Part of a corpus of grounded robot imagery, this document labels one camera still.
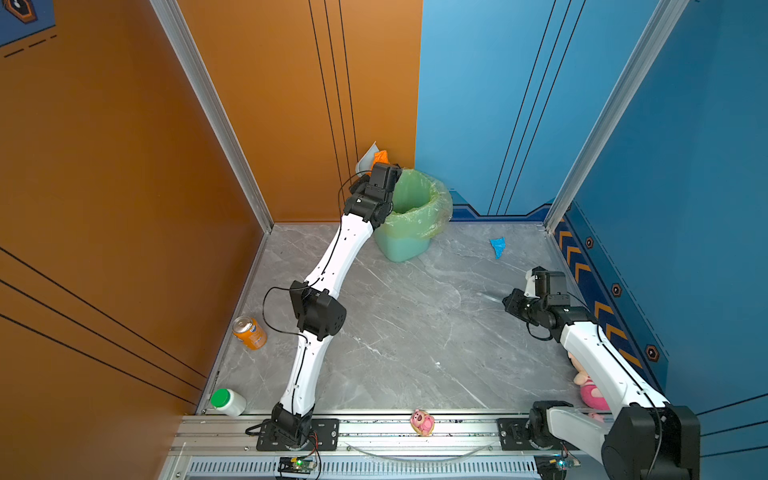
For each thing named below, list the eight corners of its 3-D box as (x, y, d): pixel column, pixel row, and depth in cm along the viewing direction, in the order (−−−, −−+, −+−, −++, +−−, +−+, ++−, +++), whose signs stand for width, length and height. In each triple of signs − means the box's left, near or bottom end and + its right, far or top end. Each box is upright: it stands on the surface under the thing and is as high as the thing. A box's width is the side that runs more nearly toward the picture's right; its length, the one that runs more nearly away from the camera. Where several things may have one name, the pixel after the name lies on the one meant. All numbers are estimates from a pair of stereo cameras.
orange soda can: (246, 350, 90) (229, 333, 81) (251, 333, 93) (235, 315, 84) (265, 350, 90) (249, 333, 80) (270, 333, 93) (256, 315, 84)
